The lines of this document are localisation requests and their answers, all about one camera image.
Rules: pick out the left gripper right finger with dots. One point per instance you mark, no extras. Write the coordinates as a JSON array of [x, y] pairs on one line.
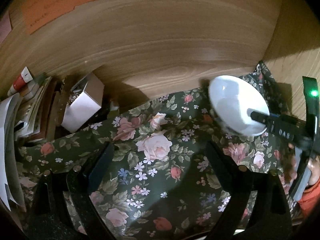
[[270, 214]]

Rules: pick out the pink sticky note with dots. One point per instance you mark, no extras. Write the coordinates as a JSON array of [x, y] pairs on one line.
[[5, 26]]

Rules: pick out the right hand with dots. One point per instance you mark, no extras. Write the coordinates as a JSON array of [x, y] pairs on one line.
[[313, 166]]

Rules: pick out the red white tube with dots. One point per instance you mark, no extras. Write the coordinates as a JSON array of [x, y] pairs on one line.
[[24, 77]]

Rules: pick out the small white box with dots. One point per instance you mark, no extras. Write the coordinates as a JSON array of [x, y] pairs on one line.
[[85, 100]]

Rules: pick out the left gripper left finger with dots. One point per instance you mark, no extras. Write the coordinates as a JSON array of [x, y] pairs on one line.
[[49, 216]]

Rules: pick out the white paper stack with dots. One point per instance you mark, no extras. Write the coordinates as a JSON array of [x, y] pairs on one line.
[[11, 191]]

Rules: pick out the floral dark green cloth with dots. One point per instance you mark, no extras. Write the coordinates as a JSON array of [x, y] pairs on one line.
[[159, 184]]

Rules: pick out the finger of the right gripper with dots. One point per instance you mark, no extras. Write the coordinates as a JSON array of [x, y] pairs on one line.
[[262, 118]]

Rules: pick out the white cow-pattern bowl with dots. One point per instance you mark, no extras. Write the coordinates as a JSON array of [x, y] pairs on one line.
[[233, 100]]

